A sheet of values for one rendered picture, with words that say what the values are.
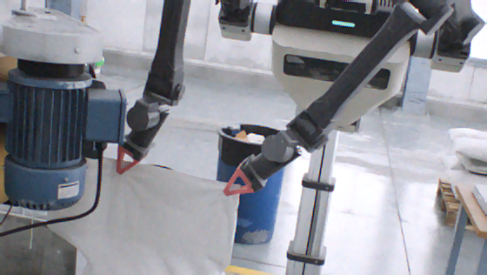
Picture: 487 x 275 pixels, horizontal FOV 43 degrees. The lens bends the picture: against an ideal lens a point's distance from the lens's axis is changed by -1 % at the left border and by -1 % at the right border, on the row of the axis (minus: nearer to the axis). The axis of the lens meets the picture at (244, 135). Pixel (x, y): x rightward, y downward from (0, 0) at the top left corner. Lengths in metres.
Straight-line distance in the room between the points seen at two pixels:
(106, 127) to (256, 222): 2.68
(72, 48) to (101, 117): 0.14
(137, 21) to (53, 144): 8.85
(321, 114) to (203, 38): 8.37
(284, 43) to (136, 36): 8.32
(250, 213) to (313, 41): 2.14
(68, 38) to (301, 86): 0.90
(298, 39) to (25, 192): 0.89
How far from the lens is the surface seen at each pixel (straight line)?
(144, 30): 9.95
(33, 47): 1.11
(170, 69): 1.41
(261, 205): 3.75
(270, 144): 1.33
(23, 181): 1.18
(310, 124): 1.38
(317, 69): 1.76
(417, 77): 9.04
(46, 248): 2.08
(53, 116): 1.15
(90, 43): 1.13
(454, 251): 3.14
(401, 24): 1.26
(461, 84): 9.59
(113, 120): 1.17
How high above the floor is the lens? 1.54
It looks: 14 degrees down
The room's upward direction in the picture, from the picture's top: 8 degrees clockwise
